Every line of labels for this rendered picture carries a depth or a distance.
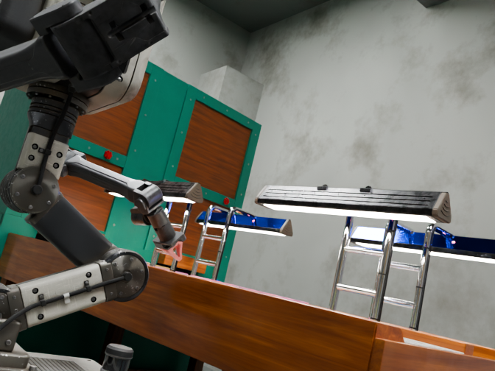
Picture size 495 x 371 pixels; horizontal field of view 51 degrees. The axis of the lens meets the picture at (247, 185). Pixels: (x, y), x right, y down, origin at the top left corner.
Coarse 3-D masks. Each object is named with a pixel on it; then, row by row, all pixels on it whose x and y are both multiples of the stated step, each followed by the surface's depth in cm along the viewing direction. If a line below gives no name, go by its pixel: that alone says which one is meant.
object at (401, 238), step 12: (360, 228) 207; (372, 228) 204; (360, 240) 202; (372, 240) 199; (396, 240) 192; (408, 240) 190; (420, 240) 187; (444, 240) 181; (456, 240) 179; (468, 240) 176; (480, 240) 174; (492, 240) 172; (444, 252) 178; (456, 252) 175; (468, 252) 173; (480, 252) 170; (492, 252) 168
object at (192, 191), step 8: (160, 184) 212; (168, 184) 208; (176, 184) 205; (184, 184) 201; (192, 184) 198; (112, 192) 232; (168, 192) 203; (176, 192) 199; (184, 192) 196; (192, 192) 195; (200, 192) 198; (192, 200) 197; (200, 200) 198
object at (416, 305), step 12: (408, 228) 190; (432, 228) 171; (384, 240) 180; (432, 240) 170; (396, 264) 175; (408, 264) 172; (420, 264) 169; (420, 276) 168; (420, 288) 167; (372, 300) 177; (384, 300) 174; (396, 300) 171; (420, 300) 166; (420, 312) 165
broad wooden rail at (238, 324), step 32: (32, 256) 201; (64, 256) 184; (160, 288) 142; (192, 288) 133; (224, 288) 125; (128, 320) 147; (160, 320) 138; (192, 320) 129; (224, 320) 122; (256, 320) 115; (288, 320) 109; (320, 320) 104; (352, 320) 99; (192, 352) 126; (224, 352) 119; (256, 352) 112; (288, 352) 107; (320, 352) 102; (352, 352) 97
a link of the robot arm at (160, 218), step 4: (156, 208) 165; (160, 208) 166; (152, 212) 166; (156, 212) 165; (160, 212) 165; (164, 212) 167; (144, 216) 168; (148, 216) 165; (152, 216) 164; (156, 216) 165; (160, 216) 165; (164, 216) 166; (148, 220) 169; (152, 220) 165; (156, 220) 165; (160, 220) 165; (164, 220) 166; (168, 220) 168; (152, 224) 166; (156, 224) 166; (160, 224) 166; (164, 224) 167
